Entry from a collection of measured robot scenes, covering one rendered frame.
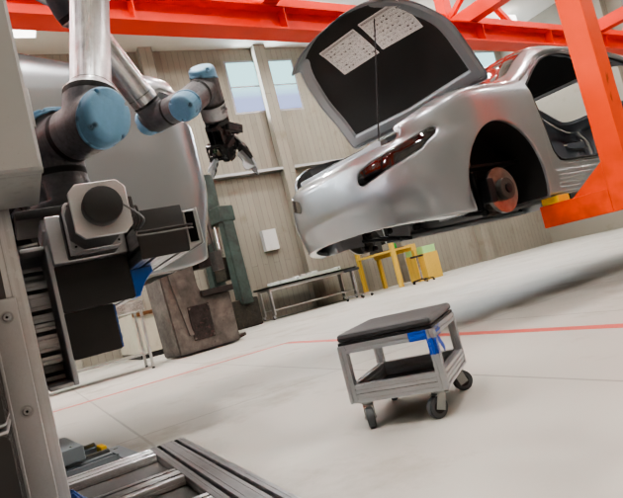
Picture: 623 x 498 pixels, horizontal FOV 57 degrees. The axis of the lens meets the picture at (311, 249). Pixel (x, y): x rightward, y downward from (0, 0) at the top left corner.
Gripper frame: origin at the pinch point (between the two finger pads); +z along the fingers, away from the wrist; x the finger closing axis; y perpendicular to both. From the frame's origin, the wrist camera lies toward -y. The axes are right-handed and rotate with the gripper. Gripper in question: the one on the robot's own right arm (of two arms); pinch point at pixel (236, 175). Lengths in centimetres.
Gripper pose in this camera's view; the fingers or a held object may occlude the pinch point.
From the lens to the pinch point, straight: 183.0
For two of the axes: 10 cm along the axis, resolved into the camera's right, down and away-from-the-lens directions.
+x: 9.6, -0.3, -2.8
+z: 1.9, 8.0, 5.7
